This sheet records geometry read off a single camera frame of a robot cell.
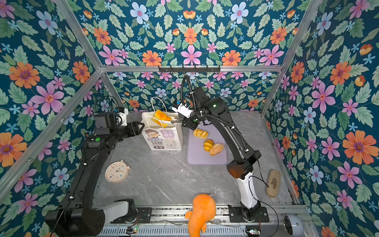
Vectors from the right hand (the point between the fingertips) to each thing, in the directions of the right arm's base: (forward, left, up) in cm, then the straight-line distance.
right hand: (185, 119), depth 73 cm
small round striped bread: (+4, -12, -30) cm, 32 cm away
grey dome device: (-42, -48, -25) cm, 69 cm away
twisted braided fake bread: (+12, -7, -28) cm, 31 cm away
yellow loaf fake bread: (+2, +14, 0) cm, 14 cm away
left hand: (-1, +23, 0) cm, 23 cm away
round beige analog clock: (-14, +43, -30) cm, 54 cm away
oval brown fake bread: (0, -17, -27) cm, 32 cm away
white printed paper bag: (0, +19, -16) cm, 25 cm away
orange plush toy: (-35, -9, -24) cm, 44 cm away
